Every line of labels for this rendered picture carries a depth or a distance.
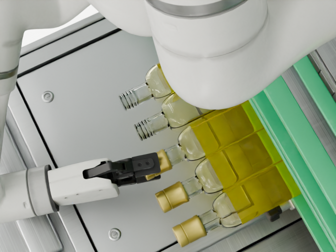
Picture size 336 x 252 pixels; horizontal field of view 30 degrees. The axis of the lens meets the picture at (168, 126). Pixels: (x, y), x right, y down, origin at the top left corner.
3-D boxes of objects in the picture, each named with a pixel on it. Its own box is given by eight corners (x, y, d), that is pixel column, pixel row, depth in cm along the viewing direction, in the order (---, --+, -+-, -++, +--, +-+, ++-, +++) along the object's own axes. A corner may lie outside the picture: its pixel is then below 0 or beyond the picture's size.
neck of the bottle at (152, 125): (159, 115, 103) (133, 127, 102) (159, 109, 100) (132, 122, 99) (168, 130, 102) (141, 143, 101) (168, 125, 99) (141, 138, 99)
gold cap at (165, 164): (162, 151, 102) (138, 163, 101) (162, 146, 98) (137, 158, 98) (172, 170, 101) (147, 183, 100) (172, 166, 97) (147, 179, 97)
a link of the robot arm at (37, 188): (42, 219, 102) (59, 216, 102) (32, 212, 93) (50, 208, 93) (35, 175, 104) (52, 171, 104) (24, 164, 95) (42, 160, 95)
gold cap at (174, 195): (178, 183, 100) (154, 195, 100) (179, 179, 97) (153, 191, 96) (189, 202, 99) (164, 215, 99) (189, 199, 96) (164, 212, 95)
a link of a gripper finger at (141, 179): (121, 190, 104) (161, 181, 104) (120, 186, 101) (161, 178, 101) (117, 171, 104) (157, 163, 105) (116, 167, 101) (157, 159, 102)
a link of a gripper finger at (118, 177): (92, 186, 96) (125, 182, 99) (103, 178, 92) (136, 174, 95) (89, 169, 97) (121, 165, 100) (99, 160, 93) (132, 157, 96)
